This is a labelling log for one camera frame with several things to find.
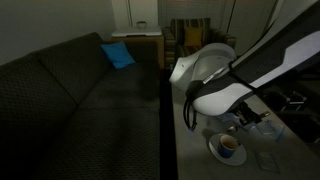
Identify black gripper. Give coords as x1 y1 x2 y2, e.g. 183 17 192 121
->
233 101 264 128

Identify dark-handled metal spoon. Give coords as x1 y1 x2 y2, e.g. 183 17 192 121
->
226 111 271 134

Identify blue ceramic cup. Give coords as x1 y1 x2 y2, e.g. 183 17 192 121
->
218 134 240 159

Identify blue Twinings tea bag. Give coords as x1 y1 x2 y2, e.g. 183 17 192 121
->
266 121 285 144
255 119 283 140
254 151 281 174
238 121 259 133

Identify white saucer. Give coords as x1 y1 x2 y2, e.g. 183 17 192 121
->
208 133 248 167

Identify light wooden coffee table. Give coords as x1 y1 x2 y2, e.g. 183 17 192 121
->
169 64 320 180

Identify tall grey door panel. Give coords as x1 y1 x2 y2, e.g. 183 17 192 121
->
229 0 279 44

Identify yellow throw pillow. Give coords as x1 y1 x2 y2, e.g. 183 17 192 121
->
183 26 204 48

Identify striped armchair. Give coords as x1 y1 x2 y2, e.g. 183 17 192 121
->
162 17 238 68

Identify grey window blinds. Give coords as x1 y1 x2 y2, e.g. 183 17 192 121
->
158 0 234 20

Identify white-topped wooden side table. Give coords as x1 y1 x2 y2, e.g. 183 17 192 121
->
110 25 165 69

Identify blue throw pillow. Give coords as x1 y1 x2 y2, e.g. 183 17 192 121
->
100 41 137 70

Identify dark grey sofa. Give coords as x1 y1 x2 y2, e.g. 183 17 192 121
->
0 31 165 180

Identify black metal frame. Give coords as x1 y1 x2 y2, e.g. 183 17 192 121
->
266 88 309 114

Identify black cable with blue tape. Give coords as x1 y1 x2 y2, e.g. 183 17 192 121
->
182 88 199 132

